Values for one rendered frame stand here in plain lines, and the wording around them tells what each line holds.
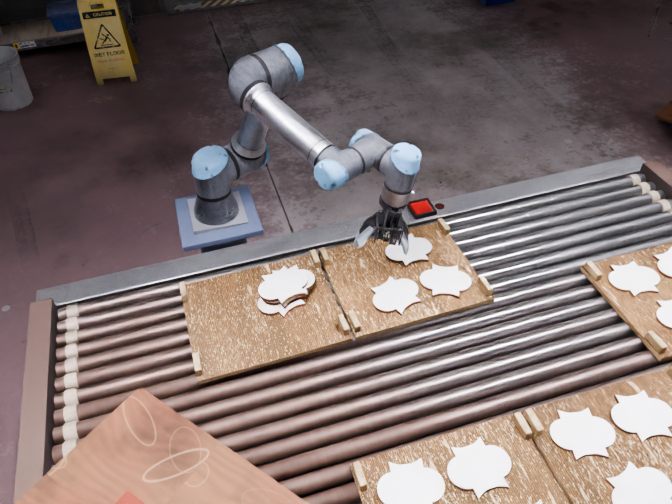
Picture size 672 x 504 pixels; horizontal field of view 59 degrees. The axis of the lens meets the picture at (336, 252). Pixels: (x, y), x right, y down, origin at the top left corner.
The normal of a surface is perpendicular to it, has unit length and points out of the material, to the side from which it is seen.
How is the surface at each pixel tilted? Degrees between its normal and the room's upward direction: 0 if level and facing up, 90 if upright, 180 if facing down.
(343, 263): 0
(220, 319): 0
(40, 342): 0
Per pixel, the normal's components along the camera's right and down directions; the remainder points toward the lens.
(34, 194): -0.03, -0.73
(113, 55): 0.22, 0.48
